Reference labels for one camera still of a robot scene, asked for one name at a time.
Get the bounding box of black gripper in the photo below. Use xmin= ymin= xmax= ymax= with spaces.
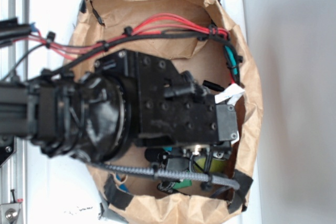
xmin=94 ymin=50 xmax=238 ymax=151

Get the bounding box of green plush animal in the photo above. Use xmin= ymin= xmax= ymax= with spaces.
xmin=189 ymin=155 xmax=228 ymax=174

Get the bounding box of green rectangular block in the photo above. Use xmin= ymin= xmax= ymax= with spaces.
xmin=173 ymin=179 xmax=192 ymax=190

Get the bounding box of brown paper bag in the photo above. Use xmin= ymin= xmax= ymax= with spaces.
xmin=70 ymin=0 xmax=263 ymax=223

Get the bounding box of red wire bundle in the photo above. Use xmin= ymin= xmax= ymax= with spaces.
xmin=28 ymin=13 xmax=230 ymax=61

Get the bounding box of grey braided cable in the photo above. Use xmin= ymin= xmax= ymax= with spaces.
xmin=89 ymin=162 xmax=240 ymax=190

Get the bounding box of metal corner bracket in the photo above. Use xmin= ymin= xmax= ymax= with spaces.
xmin=1 ymin=203 xmax=22 ymax=224

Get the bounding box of aluminium frame rail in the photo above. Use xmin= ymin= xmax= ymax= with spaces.
xmin=1 ymin=0 xmax=28 ymax=223

